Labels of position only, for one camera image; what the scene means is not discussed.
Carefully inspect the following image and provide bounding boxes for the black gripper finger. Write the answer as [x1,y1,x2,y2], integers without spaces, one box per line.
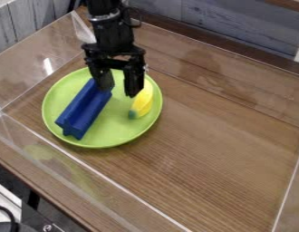
[124,63,146,98]
[90,67,115,91]

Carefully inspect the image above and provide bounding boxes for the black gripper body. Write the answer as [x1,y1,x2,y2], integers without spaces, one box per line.
[83,12,147,72]

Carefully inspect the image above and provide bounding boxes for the yellow toy banana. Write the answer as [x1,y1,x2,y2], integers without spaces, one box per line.
[128,81,154,120]

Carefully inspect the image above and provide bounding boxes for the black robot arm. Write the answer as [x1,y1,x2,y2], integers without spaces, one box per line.
[83,0,147,98]

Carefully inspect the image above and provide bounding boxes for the green round plate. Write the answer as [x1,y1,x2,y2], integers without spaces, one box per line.
[43,68,163,149]

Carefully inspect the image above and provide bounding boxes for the blue star-shaped block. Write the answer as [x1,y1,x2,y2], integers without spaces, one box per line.
[56,79,112,140]

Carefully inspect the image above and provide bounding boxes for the clear acrylic enclosure wall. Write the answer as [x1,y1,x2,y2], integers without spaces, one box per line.
[0,16,299,232]

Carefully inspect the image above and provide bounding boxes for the black cable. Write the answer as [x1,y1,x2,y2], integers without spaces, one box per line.
[0,205,20,232]

